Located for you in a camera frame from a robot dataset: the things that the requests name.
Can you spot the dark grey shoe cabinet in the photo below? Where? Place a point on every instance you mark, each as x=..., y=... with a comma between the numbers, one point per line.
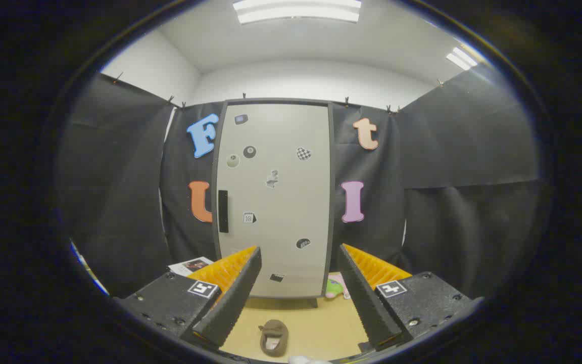
x=276, y=100

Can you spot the pink green plush toy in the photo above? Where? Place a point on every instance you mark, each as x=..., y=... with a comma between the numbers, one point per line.
x=334, y=288

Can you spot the white book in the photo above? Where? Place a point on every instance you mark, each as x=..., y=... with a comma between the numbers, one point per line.
x=190, y=265

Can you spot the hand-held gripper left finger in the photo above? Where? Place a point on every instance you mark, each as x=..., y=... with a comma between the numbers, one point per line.
x=233, y=308

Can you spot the long ceiling light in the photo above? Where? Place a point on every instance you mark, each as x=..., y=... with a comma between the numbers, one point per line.
x=296, y=12

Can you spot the light grey shoe cabinet door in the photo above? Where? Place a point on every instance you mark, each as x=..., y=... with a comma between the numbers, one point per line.
x=281, y=227

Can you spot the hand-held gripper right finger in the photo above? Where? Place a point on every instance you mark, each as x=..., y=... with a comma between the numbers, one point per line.
x=367, y=308

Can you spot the black backdrop cloth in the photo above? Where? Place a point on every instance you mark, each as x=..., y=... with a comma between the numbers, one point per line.
x=119, y=177

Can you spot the brown fuzzy shoe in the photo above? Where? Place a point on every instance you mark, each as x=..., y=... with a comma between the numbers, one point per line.
x=277, y=328

